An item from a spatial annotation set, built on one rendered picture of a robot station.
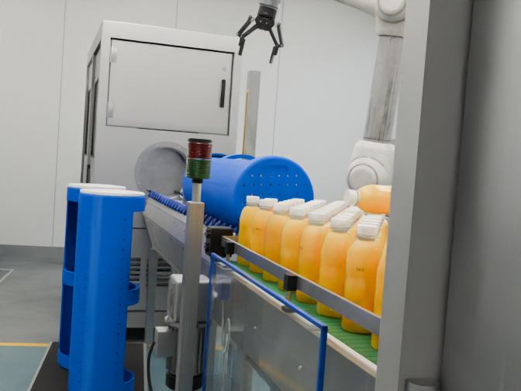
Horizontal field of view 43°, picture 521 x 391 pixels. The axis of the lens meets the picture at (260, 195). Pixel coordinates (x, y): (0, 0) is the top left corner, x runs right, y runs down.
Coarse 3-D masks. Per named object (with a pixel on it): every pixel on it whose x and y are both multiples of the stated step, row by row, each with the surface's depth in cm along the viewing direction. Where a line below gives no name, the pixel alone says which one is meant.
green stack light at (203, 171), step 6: (186, 162) 168; (192, 162) 166; (198, 162) 166; (204, 162) 166; (210, 162) 168; (186, 168) 167; (192, 168) 166; (198, 168) 166; (204, 168) 166; (210, 168) 168; (186, 174) 167; (192, 174) 166; (198, 174) 166; (204, 174) 166
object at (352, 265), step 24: (288, 216) 177; (360, 216) 183; (288, 240) 163; (312, 240) 150; (336, 240) 139; (360, 240) 128; (384, 240) 149; (288, 264) 163; (312, 264) 150; (336, 264) 138; (360, 264) 126; (384, 264) 116; (336, 288) 138; (360, 288) 127
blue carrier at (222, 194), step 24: (216, 168) 251; (240, 168) 223; (264, 168) 220; (288, 168) 222; (216, 192) 238; (240, 192) 218; (264, 192) 220; (288, 192) 223; (312, 192) 225; (216, 216) 254
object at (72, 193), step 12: (72, 192) 318; (72, 204) 333; (72, 216) 334; (72, 228) 335; (72, 240) 336; (72, 252) 336; (72, 264) 337; (72, 276) 318; (72, 288) 339; (72, 300) 339; (60, 312) 331; (60, 324) 331; (60, 336) 332; (60, 348) 333; (60, 360) 323
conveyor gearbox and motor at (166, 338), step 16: (176, 288) 190; (208, 288) 192; (176, 304) 190; (176, 320) 190; (160, 336) 192; (176, 336) 192; (160, 352) 192; (176, 352) 193; (176, 368) 193; (192, 384) 193
